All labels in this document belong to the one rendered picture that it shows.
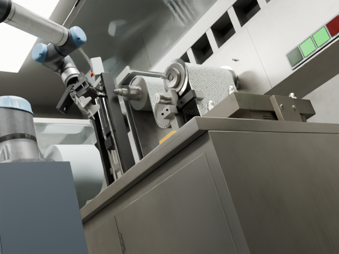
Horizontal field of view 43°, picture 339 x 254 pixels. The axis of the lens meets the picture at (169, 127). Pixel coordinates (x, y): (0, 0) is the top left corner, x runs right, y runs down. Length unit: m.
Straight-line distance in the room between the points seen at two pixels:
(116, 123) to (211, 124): 0.68
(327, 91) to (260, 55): 1.25
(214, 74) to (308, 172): 0.58
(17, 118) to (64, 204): 0.27
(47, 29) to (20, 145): 0.56
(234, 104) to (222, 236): 0.45
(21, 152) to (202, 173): 0.46
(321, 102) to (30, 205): 2.26
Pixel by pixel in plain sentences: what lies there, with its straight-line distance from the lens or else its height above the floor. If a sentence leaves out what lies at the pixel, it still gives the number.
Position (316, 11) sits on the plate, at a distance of 1.67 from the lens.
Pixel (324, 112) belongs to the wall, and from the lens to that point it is 2.98.
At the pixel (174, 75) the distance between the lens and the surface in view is 1.61.
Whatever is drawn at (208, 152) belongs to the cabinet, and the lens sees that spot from 1.10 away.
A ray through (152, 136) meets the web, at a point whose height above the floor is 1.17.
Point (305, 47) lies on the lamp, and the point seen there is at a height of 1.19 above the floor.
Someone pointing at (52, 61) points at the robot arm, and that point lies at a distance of 1.76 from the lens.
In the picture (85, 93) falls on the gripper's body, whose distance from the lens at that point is 1.68.
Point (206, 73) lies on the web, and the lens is 1.66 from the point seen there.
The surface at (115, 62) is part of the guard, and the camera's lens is 2.41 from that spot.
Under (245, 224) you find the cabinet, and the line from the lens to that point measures 1.05.
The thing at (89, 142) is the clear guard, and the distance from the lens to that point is 2.51.
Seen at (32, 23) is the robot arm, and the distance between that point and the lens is 1.57.
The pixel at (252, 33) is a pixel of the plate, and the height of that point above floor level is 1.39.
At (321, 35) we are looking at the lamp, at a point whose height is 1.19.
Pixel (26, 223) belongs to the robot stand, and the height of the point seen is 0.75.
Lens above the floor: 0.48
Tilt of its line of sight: 22 degrees up
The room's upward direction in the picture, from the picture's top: 17 degrees counter-clockwise
